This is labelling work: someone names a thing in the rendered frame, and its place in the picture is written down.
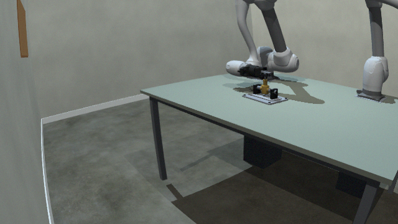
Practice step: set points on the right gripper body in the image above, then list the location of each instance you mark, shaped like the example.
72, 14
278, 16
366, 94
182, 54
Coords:
247, 70

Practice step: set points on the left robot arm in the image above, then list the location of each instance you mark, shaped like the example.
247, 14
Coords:
375, 67

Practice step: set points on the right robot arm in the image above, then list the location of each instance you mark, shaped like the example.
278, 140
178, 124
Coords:
281, 59

